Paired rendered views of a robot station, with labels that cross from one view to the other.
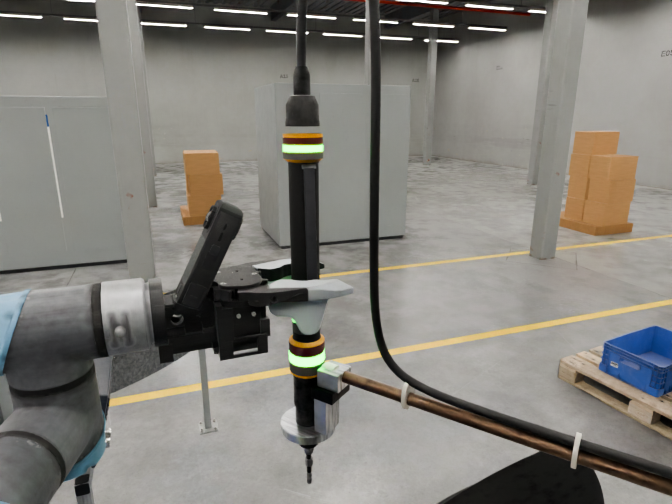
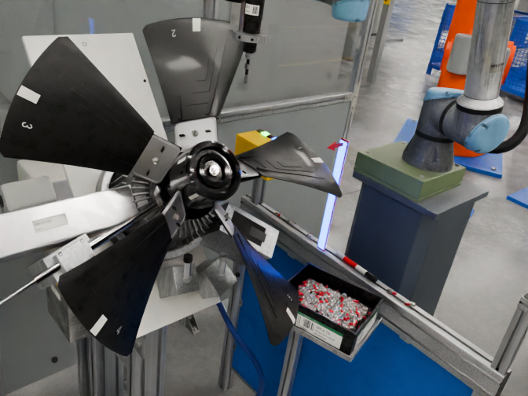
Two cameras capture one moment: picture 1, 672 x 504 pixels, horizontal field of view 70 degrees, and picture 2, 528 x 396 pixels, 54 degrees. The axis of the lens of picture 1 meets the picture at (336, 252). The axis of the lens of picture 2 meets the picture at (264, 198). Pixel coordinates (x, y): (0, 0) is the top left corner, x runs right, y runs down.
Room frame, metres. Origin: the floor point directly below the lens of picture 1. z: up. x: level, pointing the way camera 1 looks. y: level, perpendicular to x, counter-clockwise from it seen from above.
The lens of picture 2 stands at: (1.46, -0.29, 1.65)
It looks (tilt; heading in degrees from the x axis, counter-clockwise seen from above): 28 degrees down; 157
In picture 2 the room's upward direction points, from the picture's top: 8 degrees clockwise
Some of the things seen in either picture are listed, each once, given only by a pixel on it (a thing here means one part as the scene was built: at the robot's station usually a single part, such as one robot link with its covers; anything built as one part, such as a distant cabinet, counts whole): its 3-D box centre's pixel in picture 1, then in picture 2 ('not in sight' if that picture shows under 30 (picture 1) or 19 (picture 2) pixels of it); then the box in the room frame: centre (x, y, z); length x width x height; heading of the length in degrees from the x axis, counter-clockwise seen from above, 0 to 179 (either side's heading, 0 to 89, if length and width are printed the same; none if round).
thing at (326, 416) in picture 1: (314, 396); (248, 10); (0.52, 0.03, 1.50); 0.09 x 0.07 x 0.10; 57
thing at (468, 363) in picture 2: not in sight; (347, 278); (0.49, 0.41, 0.82); 0.90 x 0.04 x 0.08; 22
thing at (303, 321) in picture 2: not in sight; (327, 306); (0.61, 0.28, 0.85); 0.22 x 0.17 x 0.07; 37
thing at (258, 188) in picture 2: not in sight; (259, 185); (0.12, 0.26, 0.92); 0.03 x 0.03 x 0.12; 22
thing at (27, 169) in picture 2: not in sight; (45, 185); (0.06, -0.36, 0.92); 0.17 x 0.16 x 0.11; 22
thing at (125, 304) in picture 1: (130, 316); not in sight; (0.45, 0.21, 1.64); 0.08 x 0.05 x 0.08; 22
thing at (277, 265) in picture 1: (288, 284); not in sight; (0.56, 0.06, 1.63); 0.09 x 0.03 x 0.06; 133
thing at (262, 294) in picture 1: (267, 292); not in sight; (0.48, 0.07, 1.65); 0.09 x 0.05 x 0.02; 90
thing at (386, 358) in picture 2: not in sight; (323, 375); (0.49, 0.41, 0.45); 0.82 x 0.02 x 0.66; 22
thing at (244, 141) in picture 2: not in sight; (263, 155); (0.12, 0.26, 1.02); 0.16 x 0.10 x 0.11; 22
